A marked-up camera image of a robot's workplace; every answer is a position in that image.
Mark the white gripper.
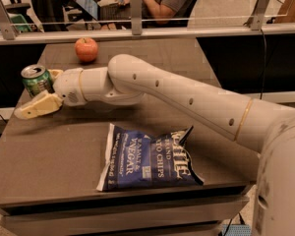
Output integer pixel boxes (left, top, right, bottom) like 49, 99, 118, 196
14, 68, 87, 119

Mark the green soda can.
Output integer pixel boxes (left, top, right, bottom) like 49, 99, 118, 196
21, 64, 54, 97

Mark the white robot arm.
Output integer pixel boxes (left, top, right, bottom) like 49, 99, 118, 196
15, 54, 295, 236

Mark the red apple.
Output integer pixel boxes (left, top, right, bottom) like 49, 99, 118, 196
75, 37, 98, 63

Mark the green bin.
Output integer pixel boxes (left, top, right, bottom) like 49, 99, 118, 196
11, 14, 31, 32

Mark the open laptop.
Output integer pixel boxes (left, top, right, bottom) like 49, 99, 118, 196
73, 0, 122, 22

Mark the blue chip bag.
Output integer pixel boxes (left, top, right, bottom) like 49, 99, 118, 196
96, 124, 204, 192

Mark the seated person grey shirt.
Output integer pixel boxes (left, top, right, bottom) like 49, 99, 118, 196
117, 0, 200, 28

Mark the left metal railing post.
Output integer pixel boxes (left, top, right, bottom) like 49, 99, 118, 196
0, 0, 19, 40

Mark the metal railing post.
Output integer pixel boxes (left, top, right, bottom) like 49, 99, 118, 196
0, 0, 19, 40
246, 0, 269, 30
130, 0, 142, 35

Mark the middle metal railing post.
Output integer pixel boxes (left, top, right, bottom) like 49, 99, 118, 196
130, 0, 142, 35

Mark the black hanging cable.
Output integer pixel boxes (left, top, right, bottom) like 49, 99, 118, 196
259, 29, 268, 100

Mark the right metal railing post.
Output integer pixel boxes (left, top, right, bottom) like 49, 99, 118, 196
246, 0, 269, 30

